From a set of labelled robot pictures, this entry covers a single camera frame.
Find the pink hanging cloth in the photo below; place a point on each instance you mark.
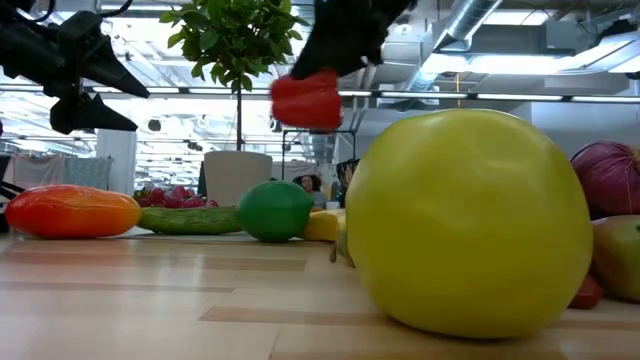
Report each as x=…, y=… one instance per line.
x=35, y=170

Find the yellow green apple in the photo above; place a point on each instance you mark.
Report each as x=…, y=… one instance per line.
x=470, y=225

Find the smooth silver duct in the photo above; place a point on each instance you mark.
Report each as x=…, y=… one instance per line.
x=467, y=20

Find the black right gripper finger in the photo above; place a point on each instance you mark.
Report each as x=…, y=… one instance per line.
x=345, y=47

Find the grey blue hanging cloth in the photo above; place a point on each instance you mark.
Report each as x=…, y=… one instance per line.
x=87, y=172

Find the white plant pot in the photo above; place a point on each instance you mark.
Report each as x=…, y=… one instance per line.
x=235, y=175

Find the green leafy plant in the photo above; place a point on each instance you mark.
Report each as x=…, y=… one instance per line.
x=235, y=40

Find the person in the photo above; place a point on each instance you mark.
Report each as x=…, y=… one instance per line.
x=311, y=185

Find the white cup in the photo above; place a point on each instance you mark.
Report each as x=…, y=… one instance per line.
x=333, y=205

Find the yellow banana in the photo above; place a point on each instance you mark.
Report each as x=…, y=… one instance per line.
x=322, y=226

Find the red bell pepper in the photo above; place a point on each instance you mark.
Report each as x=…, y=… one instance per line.
x=307, y=102

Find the grey place mat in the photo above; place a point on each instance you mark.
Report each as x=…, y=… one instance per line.
x=150, y=234

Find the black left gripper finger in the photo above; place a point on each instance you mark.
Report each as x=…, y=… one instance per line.
x=85, y=117
x=115, y=72

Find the white pillar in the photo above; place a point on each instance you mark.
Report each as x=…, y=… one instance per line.
x=116, y=160

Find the red grape bunch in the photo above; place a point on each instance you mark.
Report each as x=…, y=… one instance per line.
x=175, y=197

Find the orange red mango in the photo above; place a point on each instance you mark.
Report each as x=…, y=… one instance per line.
x=75, y=212

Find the green cucumber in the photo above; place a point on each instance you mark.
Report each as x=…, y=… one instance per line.
x=190, y=221

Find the green lime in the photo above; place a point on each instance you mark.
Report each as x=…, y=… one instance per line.
x=275, y=212

